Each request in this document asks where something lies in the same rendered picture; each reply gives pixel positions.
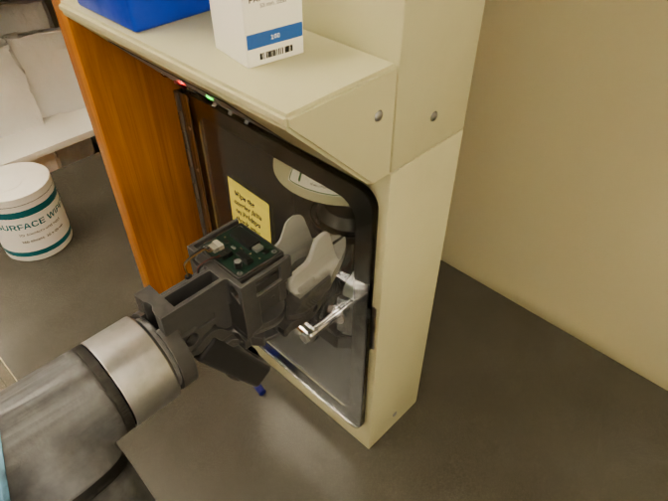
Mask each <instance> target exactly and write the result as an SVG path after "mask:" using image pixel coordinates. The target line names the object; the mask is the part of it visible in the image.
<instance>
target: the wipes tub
mask: <svg viewBox="0 0 668 501"><path fill-rule="evenodd" d="M72 236H73V230H72V228H71V224H70V222H69V219H68V217H67V214H66V212H65V209H64V207H63V204H62V202H61V199H60V197H59V194H58V191H57V189H56V186H55V184H54V182H53V179H52V177H51V174H50V172H49V170H48V168H47V167H45V166H44V165H42V164H39V163H34V162H18V163H12V164H8V165H4V166H1V167H0V244H1V245H2V247H3V249H4V251H5V252H6V254H7V255H9V256H10V257H12V258H14V259H16V260H21V261H33V260H39V259H43V258H46V257H49V256H51V255H54V254H56V253H57V252H59V251H61V250H62V249H63V248H64V247H65V246H66V245H67V244H68V243H69V242H70V240H71V239H72Z"/></svg>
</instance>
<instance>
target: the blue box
mask: <svg viewBox="0 0 668 501"><path fill-rule="evenodd" d="M78 2H79V4H80V5H81V6H83V7H85V8H87V9H89V10H90V11H92V12H94V13H96V14H99V15H101V16H103V17H105V18H107V19H109V20H111V21H113V22H115V23H117V24H119V25H121V26H123V27H125V28H127V29H129V30H131V31H133V32H142V31H145V30H148V29H151V28H155V27H158V26H161V25H164V24H168V23H171V22H174V21H178V20H181V19H184V18H187V17H191V16H194V15H197V14H201V13H204V12H207V11H210V10H211V8H210V1H209V0H78Z"/></svg>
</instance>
